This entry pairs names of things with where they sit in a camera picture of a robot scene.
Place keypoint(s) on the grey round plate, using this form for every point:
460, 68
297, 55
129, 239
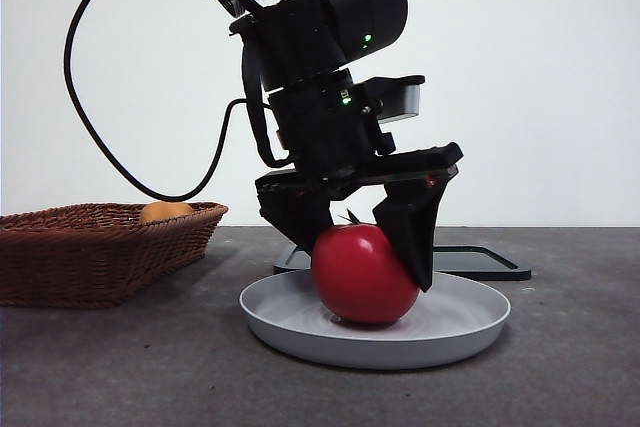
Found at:
450, 327

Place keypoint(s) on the orange fruit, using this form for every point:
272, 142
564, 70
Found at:
165, 212

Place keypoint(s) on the brown wicker basket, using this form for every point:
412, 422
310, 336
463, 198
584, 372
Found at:
90, 267

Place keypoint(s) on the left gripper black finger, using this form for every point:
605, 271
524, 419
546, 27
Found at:
295, 217
412, 227

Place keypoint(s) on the pale grey camera box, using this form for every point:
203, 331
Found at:
405, 97

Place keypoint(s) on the red tomato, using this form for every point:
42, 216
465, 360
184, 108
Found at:
360, 277

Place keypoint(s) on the black rectangular tray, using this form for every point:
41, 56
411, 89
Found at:
480, 262

